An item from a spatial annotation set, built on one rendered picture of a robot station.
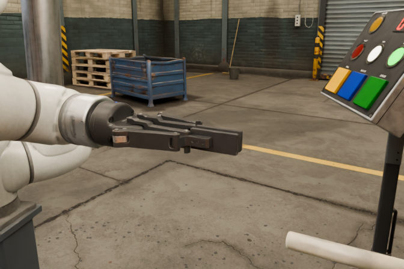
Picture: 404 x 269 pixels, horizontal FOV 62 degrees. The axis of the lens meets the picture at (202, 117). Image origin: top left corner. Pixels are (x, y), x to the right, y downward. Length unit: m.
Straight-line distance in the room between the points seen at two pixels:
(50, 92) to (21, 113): 0.07
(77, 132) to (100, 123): 0.05
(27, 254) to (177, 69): 4.61
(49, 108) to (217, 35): 9.26
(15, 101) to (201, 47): 9.59
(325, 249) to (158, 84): 4.62
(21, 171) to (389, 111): 0.98
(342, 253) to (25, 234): 0.91
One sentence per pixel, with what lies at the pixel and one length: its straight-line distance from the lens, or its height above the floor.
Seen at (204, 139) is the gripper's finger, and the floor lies 1.00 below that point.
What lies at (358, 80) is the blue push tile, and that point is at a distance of 0.93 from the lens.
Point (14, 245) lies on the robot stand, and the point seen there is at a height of 0.53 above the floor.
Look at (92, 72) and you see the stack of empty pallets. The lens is 7.44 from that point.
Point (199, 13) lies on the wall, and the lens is 10.11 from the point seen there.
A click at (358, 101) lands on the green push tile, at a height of 0.98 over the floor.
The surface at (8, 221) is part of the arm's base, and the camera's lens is 1.16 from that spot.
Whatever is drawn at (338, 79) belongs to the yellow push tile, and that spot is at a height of 1.01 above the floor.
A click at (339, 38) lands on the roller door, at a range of 8.55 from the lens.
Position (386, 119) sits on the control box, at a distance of 0.82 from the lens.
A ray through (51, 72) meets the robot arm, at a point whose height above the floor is 1.03.
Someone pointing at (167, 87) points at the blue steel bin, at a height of 0.26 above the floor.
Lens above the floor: 1.15
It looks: 15 degrees down
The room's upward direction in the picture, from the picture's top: straight up
